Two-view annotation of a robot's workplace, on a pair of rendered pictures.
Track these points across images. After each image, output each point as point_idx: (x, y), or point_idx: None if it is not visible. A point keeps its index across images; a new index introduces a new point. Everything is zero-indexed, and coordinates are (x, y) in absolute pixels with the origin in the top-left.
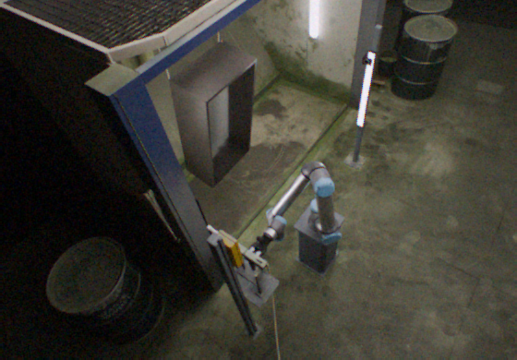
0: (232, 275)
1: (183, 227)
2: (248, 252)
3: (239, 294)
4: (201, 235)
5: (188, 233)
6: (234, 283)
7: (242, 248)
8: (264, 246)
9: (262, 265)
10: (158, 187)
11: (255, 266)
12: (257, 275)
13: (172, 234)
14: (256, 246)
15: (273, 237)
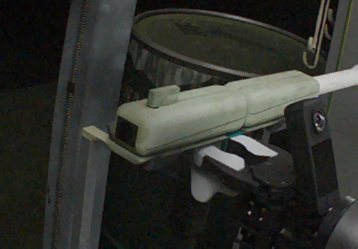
0: None
1: (344, 11)
2: (228, 93)
3: (59, 202)
4: (354, 173)
5: (338, 60)
6: (69, 52)
7: (254, 86)
8: (277, 183)
9: (130, 104)
10: None
11: (177, 231)
12: (90, 132)
13: (320, 7)
14: (279, 160)
15: (336, 233)
